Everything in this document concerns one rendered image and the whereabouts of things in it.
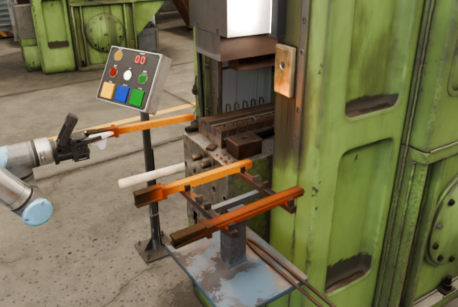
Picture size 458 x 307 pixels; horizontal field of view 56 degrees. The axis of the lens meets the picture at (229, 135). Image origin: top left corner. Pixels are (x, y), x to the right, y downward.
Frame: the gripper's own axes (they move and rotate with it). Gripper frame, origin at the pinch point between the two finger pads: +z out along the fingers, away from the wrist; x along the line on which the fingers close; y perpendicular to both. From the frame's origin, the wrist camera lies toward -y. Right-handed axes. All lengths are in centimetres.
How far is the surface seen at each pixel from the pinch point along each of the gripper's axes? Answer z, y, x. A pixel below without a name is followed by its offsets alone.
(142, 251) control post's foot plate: 24, 105, -59
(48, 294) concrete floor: -30, 105, -53
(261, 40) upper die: 60, -26, 8
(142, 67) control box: 32, -7, -49
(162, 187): 4.4, 6.2, 36.7
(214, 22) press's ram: 42, -34, 4
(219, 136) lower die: 41.5, 9.8, 6.6
